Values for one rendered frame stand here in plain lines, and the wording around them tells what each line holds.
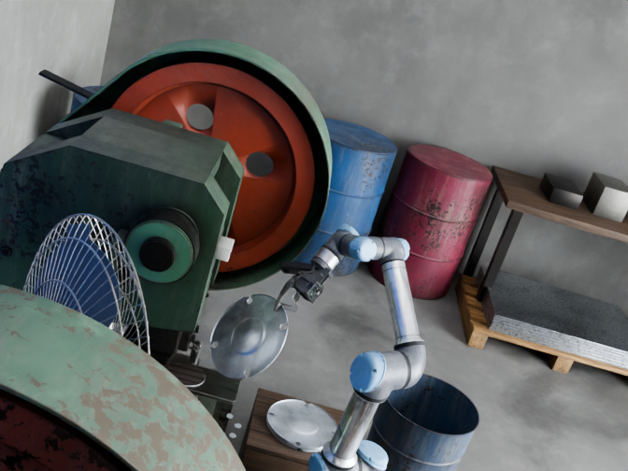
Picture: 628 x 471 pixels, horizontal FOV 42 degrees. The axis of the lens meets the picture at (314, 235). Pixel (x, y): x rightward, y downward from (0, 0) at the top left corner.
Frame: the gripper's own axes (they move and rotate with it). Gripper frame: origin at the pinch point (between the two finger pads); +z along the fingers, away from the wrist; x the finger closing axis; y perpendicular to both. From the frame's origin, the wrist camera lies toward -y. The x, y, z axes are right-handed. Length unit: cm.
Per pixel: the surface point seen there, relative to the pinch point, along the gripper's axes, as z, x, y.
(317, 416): 9, 87, -5
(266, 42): -170, 147, -233
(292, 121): -46, -30, -23
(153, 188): 6, -63, -14
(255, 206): -22.7, -6.6, -28.5
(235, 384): 25.8, 11.9, 0.2
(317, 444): 19, 77, 7
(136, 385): 44, -137, 77
